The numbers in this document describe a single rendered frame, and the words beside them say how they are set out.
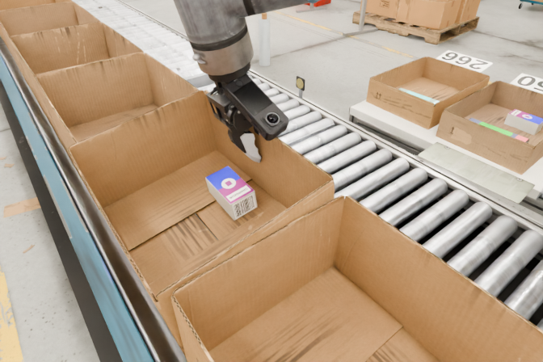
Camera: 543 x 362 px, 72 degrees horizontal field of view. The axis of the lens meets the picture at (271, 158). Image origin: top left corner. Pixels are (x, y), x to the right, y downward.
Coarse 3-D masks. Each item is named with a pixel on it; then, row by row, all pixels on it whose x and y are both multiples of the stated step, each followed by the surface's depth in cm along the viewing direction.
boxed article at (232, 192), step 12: (228, 168) 77; (216, 180) 75; (228, 180) 74; (240, 180) 74; (216, 192) 74; (228, 192) 72; (240, 192) 71; (252, 192) 71; (228, 204) 70; (240, 204) 71; (252, 204) 73; (240, 216) 72
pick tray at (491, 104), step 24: (480, 96) 137; (504, 96) 141; (528, 96) 135; (456, 120) 119; (480, 120) 134; (504, 120) 134; (456, 144) 122; (480, 144) 116; (504, 144) 110; (528, 144) 105; (528, 168) 112
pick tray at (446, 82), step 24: (384, 72) 147; (408, 72) 158; (432, 72) 162; (456, 72) 154; (384, 96) 140; (408, 96) 132; (432, 96) 150; (456, 96) 132; (408, 120) 136; (432, 120) 130
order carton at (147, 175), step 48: (192, 96) 79; (96, 144) 71; (144, 144) 77; (192, 144) 85; (96, 192) 75; (144, 192) 80; (192, 192) 79; (288, 192) 69; (144, 240) 70; (192, 240) 70; (240, 240) 48
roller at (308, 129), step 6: (324, 120) 136; (330, 120) 137; (306, 126) 133; (312, 126) 133; (318, 126) 134; (324, 126) 135; (294, 132) 130; (300, 132) 130; (306, 132) 131; (312, 132) 132; (282, 138) 126; (288, 138) 127; (294, 138) 128
